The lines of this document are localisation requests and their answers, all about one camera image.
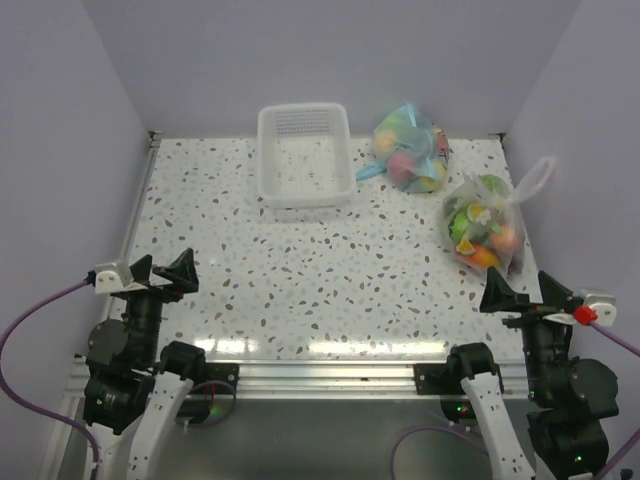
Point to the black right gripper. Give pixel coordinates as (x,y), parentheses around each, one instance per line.
(556,298)

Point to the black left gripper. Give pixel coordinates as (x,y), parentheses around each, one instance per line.
(182,278)

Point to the clear plastic fruit bag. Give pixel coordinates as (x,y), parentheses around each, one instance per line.
(480,205)

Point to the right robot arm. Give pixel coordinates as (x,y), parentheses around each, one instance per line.
(573,395)

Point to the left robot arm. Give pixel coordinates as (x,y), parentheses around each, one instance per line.
(136,388)

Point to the blue plastic fruit bag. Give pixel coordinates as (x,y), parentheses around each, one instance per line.
(410,150)

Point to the orange peach toy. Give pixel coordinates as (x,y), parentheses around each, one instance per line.
(506,239)

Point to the white plastic basket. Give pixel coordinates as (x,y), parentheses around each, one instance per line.
(303,156)

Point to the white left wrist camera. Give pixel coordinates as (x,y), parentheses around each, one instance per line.
(112,277)

